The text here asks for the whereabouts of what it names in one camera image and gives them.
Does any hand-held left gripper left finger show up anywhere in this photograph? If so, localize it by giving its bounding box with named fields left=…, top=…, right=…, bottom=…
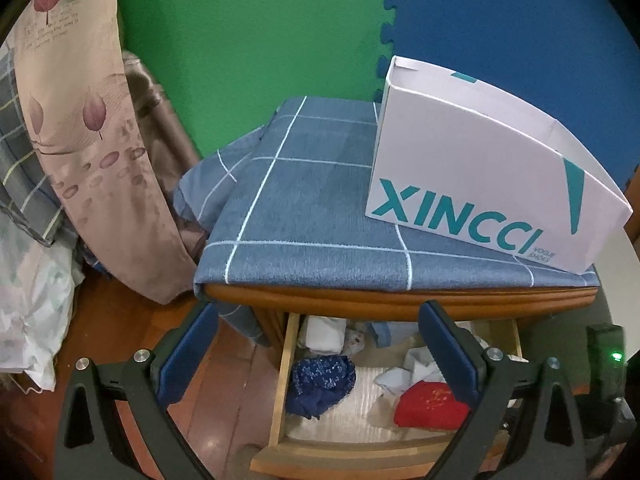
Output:
left=52, top=301, right=221, bottom=480

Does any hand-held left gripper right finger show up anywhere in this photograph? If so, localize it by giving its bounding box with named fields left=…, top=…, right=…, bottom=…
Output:
left=417, top=300, right=588, bottom=480

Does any wooden drawer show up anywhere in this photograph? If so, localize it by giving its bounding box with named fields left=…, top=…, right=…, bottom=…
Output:
left=250, top=312, right=523, bottom=476

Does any navy blue underwear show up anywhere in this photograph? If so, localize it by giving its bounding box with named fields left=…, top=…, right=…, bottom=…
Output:
left=291, top=355, right=357, bottom=421

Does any white shoe box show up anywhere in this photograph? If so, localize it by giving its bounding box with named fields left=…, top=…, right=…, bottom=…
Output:
left=365, top=55, right=633, bottom=276

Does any pale white underwear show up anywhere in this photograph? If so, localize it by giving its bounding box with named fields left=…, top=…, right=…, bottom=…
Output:
left=375, top=345, right=442, bottom=402

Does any light blue underwear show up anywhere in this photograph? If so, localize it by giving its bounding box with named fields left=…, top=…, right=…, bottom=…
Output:
left=370, top=322, right=422, bottom=349

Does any white drawer liner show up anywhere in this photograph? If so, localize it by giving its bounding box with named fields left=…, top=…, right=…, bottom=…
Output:
left=285, top=360, right=453, bottom=446

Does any red cloth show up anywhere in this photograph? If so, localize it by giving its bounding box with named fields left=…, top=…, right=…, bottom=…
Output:
left=394, top=381, right=473, bottom=431

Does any small floral white cloth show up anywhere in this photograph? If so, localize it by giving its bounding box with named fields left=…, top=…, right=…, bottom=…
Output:
left=345, top=327, right=369, bottom=354

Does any wooden door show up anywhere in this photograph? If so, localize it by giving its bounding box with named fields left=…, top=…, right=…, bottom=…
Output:
left=621, top=165, right=640, bottom=243

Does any white floral bedding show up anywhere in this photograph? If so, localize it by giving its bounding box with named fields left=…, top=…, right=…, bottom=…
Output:
left=0, top=220, right=88, bottom=393

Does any blue checked cloth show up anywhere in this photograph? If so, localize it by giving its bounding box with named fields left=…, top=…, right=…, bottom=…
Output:
left=172, top=95, right=598, bottom=346

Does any beige floral curtain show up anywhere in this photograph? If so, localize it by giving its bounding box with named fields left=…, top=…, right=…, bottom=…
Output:
left=10, top=0, right=201, bottom=306

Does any brown satin curtain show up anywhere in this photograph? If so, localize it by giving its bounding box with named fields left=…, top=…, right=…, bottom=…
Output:
left=122, top=50, right=211, bottom=263

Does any grey plaid bedding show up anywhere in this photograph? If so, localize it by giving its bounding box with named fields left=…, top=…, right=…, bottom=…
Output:
left=0, top=45, right=68, bottom=250

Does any green foam mat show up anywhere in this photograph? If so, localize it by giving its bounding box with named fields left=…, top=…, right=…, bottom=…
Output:
left=117, top=0, right=397, bottom=161

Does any blue foam mat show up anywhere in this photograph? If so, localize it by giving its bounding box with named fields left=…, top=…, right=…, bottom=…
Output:
left=372, top=0, right=640, bottom=191

